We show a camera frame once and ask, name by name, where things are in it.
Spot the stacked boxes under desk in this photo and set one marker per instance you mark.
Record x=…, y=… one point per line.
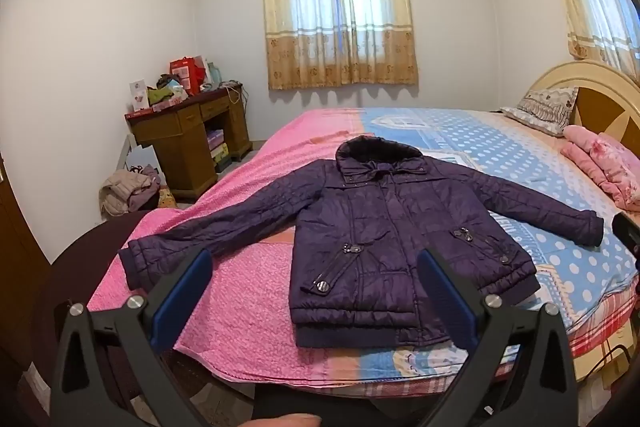
x=217, y=149

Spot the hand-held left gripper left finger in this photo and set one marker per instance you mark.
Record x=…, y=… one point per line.
x=182, y=302

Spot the dark round wooden board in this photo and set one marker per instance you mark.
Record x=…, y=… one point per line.
x=75, y=267

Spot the patterned grey pillow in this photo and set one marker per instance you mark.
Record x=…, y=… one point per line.
x=542, y=109

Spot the pile of clothes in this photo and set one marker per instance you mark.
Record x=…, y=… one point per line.
x=127, y=192

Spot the cream wooden headboard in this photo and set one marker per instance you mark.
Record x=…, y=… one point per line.
x=600, y=97

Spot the brown wooden desk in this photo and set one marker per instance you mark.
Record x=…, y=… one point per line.
x=185, y=142

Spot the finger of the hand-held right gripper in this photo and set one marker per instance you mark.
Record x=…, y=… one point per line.
x=627, y=232

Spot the person's left hand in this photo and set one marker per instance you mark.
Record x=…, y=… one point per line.
x=285, y=422

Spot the brown wooden door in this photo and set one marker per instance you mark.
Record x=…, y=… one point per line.
x=17, y=257

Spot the folded pink quilt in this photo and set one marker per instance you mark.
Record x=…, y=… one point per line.
x=605, y=167

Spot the white greeting card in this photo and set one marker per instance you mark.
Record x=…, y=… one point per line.
x=138, y=94

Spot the bed with pink blue blanket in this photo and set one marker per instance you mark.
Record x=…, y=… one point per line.
x=240, y=307

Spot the purple quilted jacket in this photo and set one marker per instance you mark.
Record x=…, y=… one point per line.
x=380, y=232

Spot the red gift bag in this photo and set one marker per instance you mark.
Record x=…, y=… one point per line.
x=186, y=74

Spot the red plaid bed sheet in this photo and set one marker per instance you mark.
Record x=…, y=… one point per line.
x=605, y=322

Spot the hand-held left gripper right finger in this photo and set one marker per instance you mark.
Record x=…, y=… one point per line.
x=447, y=302

